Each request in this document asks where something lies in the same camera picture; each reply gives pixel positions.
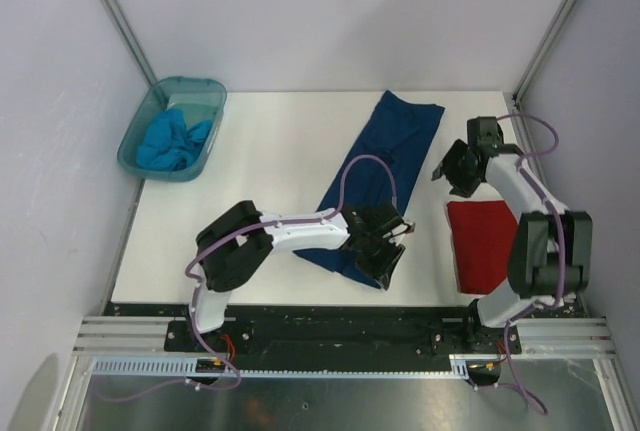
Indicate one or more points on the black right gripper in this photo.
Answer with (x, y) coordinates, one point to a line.
(462, 187)

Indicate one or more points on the aluminium frame post right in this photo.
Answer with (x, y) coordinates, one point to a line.
(558, 23)

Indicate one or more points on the aluminium frame post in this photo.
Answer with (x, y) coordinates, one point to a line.
(558, 23)
(121, 23)

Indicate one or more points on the folded red t-shirt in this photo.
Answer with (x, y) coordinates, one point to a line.
(482, 235)

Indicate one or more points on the light blue crumpled t-shirt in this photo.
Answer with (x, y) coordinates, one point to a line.
(169, 145)

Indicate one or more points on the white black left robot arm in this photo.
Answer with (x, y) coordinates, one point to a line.
(233, 247)

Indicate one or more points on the dark blue t-shirt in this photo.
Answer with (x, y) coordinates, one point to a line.
(384, 162)

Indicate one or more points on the aluminium frame post left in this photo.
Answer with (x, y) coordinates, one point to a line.
(121, 23)

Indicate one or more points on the teal plastic bin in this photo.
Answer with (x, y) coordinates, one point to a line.
(199, 98)

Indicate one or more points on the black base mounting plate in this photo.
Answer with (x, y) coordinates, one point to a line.
(342, 339)

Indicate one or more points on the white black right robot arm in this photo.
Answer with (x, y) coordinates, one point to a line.
(550, 255)

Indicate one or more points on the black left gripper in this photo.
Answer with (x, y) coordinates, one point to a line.
(381, 269)

